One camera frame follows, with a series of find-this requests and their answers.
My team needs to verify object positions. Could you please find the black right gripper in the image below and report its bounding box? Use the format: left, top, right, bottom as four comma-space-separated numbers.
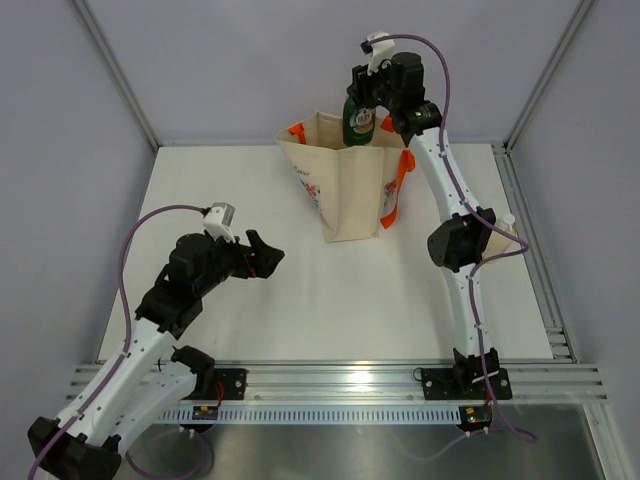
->
348, 54, 400, 110

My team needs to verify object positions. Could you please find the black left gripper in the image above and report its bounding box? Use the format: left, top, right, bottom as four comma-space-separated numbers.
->
194, 230, 283, 298

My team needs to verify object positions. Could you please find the green Fairy dish soap bottle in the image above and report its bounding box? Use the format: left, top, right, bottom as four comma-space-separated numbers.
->
342, 96, 376, 147

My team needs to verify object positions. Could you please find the beige canvas tote bag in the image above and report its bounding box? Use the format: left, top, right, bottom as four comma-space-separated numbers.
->
276, 112, 416, 243

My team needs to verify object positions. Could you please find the cream pump lotion bottle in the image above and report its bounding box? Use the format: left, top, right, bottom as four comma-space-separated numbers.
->
483, 213, 517, 259

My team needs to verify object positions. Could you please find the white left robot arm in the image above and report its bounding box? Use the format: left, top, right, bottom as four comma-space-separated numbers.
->
27, 230, 285, 479

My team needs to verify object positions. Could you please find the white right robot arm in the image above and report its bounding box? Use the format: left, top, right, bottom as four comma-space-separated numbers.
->
347, 47, 513, 400

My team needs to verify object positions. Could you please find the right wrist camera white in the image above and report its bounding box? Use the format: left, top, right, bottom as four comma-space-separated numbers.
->
361, 31, 395, 76

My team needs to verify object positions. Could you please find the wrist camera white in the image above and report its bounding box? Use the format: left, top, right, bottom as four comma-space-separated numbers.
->
361, 31, 395, 76
203, 202, 236, 243

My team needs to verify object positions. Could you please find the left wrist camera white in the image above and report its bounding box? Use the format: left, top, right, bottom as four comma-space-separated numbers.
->
203, 202, 236, 243

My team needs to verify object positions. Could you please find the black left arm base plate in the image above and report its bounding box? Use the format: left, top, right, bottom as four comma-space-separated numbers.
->
185, 368, 247, 401

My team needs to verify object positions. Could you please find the slotted white cable duct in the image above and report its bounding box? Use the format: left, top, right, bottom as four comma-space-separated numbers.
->
156, 402, 461, 426

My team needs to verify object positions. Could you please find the left aluminium frame post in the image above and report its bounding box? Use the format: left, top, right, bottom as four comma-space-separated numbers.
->
69, 0, 162, 152

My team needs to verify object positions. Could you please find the aluminium frame post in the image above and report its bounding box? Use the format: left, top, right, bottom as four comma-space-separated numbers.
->
503, 0, 598, 153
69, 0, 162, 152

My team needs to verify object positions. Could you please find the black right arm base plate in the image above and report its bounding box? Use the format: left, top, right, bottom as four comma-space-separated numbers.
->
417, 367, 513, 401

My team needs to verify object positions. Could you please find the right aluminium frame post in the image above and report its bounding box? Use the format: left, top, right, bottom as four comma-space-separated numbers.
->
503, 0, 598, 153

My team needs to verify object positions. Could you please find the right side aluminium rail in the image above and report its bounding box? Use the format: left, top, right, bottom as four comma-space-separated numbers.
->
491, 144, 580, 363

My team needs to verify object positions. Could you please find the aluminium mounting rail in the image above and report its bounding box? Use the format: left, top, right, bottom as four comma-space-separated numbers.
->
64, 359, 609, 404

